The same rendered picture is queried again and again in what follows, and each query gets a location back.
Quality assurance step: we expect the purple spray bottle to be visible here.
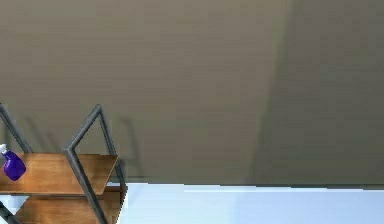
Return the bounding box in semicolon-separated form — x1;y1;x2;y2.
0;143;27;182

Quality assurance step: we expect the wooden shelf with grey frame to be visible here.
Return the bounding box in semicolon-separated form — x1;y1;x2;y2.
0;103;129;224

